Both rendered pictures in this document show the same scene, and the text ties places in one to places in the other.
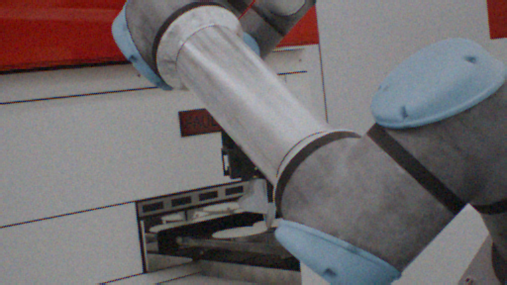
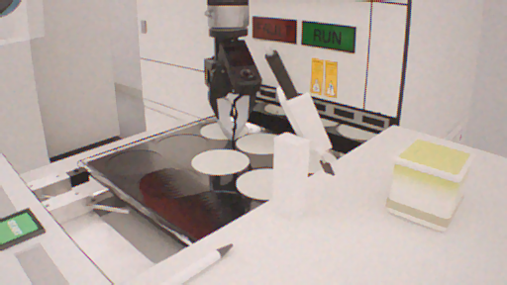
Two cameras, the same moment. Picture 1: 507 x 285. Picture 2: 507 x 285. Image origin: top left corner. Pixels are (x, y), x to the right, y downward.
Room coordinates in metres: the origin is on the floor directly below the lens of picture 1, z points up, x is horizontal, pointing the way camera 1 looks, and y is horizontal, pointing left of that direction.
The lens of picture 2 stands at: (1.65, -0.72, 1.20)
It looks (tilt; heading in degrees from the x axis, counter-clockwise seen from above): 23 degrees down; 83
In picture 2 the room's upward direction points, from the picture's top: straight up
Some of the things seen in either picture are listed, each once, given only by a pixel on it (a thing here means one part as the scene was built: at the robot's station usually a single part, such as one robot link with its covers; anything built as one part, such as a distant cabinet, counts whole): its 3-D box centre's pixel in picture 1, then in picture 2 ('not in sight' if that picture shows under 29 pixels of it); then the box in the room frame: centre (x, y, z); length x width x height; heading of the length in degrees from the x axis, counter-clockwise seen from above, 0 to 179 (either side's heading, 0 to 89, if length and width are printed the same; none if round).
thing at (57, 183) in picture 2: not in sight; (46, 187); (1.38, -0.16, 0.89); 0.08 x 0.03 x 0.03; 40
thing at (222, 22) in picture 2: not in sight; (226, 17); (1.70, 0.00, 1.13); 0.08 x 0.08 x 0.05
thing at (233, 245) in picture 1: (242, 246); (158, 136); (1.56, 0.04, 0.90); 0.37 x 0.01 x 0.01; 40
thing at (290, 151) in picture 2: not in sight; (301, 149); (1.75, -0.36, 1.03); 0.06 x 0.04 x 0.13; 40
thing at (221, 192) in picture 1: (233, 190); (291, 99); (1.83, 0.05, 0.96); 0.44 x 0.01 x 0.02; 130
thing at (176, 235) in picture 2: not in sight; (130, 202); (1.54, -0.22, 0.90); 0.38 x 0.01 x 0.01; 130
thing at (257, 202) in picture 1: (258, 204); (221, 115); (1.68, 0.00, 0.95); 0.06 x 0.03 x 0.09; 103
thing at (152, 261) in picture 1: (239, 224); (288, 129); (1.83, 0.04, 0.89); 0.44 x 0.02 x 0.10; 130
